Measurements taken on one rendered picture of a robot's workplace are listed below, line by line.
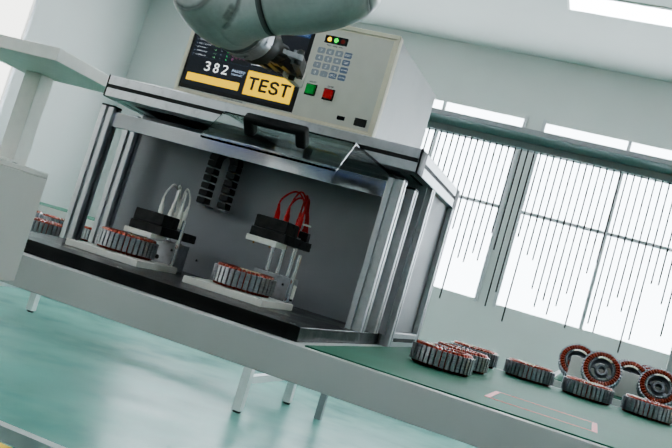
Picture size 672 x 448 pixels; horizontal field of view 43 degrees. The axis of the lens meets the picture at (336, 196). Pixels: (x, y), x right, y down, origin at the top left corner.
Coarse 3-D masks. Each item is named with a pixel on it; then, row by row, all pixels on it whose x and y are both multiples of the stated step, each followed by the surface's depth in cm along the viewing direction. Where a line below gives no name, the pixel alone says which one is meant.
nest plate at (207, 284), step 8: (184, 280) 144; (192, 280) 143; (200, 280) 143; (208, 280) 149; (208, 288) 142; (216, 288) 142; (224, 288) 141; (232, 296) 141; (240, 296) 140; (248, 296) 140; (256, 296) 144; (256, 304) 139; (264, 304) 140; (272, 304) 143; (280, 304) 147; (288, 304) 151
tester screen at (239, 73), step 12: (288, 36) 169; (300, 36) 168; (204, 48) 174; (216, 48) 173; (300, 48) 167; (192, 60) 174; (204, 60) 173; (216, 60) 172; (228, 60) 171; (240, 60) 171; (204, 72) 173; (240, 72) 170; (264, 72) 169; (192, 84) 173; (204, 84) 172; (240, 84) 170; (252, 96) 169
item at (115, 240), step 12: (108, 228) 153; (96, 240) 153; (108, 240) 151; (120, 240) 151; (132, 240) 151; (144, 240) 153; (120, 252) 152; (132, 252) 152; (144, 252) 153; (156, 252) 157
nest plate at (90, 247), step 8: (72, 240) 151; (80, 248) 150; (88, 248) 150; (96, 248) 149; (104, 248) 153; (104, 256) 149; (112, 256) 148; (120, 256) 148; (128, 256) 150; (128, 264) 147; (136, 264) 147; (144, 264) 149; (152, 264) 152; (160, 264) 155; (168, 272) 158
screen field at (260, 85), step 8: (248, 72) 170; (256, 72) 169; (248, 80) 169; (256, 80) 169; (264, 80) 168; (272, 80) 168; (280, 80) 167; (248, 88) 169; (256, 88) 169; (264, 88) 168; (272, 88) 168; (280, 88) 167; (288, 88) 167; (256, 96) 168; (264, 96) 168; (272, 96) 167; (280, 96) 167; (288, 96) 166; (288, 104) 166
